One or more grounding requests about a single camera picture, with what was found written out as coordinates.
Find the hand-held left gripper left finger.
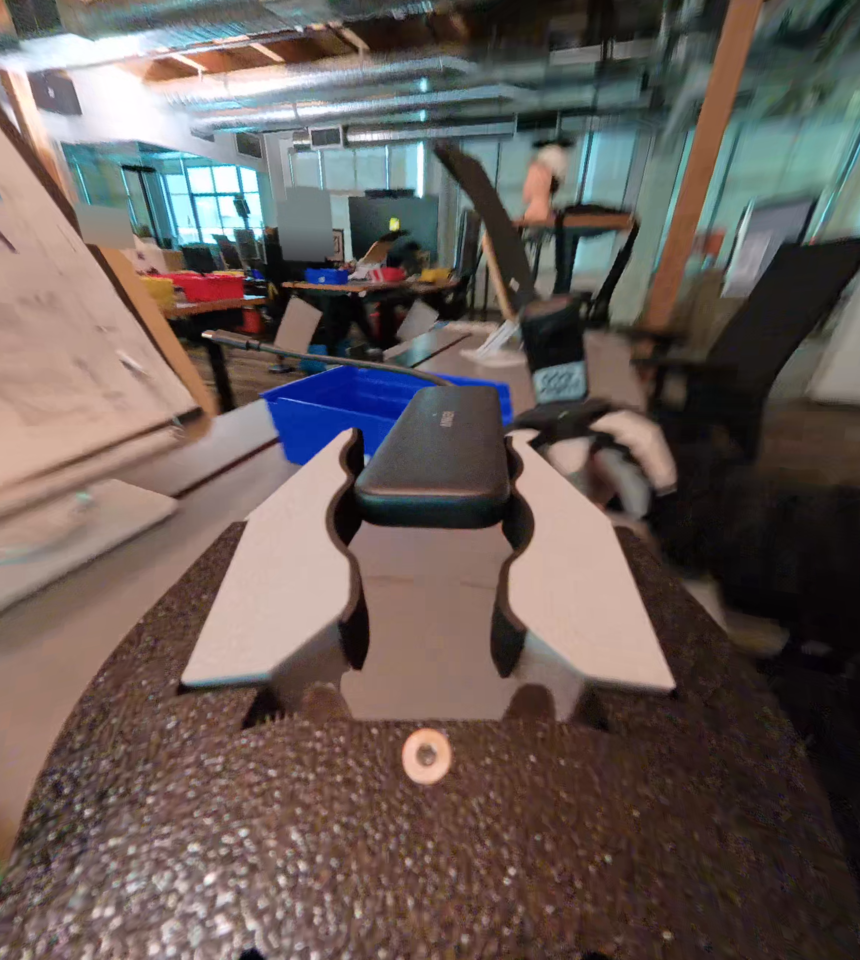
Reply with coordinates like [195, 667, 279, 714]
[179, 427, 371, 691]

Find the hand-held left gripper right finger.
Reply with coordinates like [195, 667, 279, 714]
[490, 429, 679, 723]

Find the blue plastic bin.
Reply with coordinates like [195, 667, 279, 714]
[259, 364, 515, 468]

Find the dark grey usb hub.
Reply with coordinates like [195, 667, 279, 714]
[352, 384, 514, 531]

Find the person's right forearm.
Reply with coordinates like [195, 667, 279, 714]
[647, 450, 860, 661]

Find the standing desk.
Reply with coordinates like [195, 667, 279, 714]
[511, 208, 639, 299]

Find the black board with wooden edge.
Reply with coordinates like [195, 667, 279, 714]
[432, 141, 541, 314]

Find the cluttered wooden desk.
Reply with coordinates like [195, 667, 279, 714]
[280, 276, 463, 355]

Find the black monitor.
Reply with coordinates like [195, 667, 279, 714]
[346, 195, 440, 265]

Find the black office chair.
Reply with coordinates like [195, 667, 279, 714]
[634, 234, 860, 468]

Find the red plastic bin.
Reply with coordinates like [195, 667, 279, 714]
[166, 270, 247, 304]

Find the printed exercise sheet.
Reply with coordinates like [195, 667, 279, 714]
[0, 67, 200, 483]

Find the wooden post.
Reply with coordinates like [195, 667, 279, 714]
[642, 0, 766, 333]

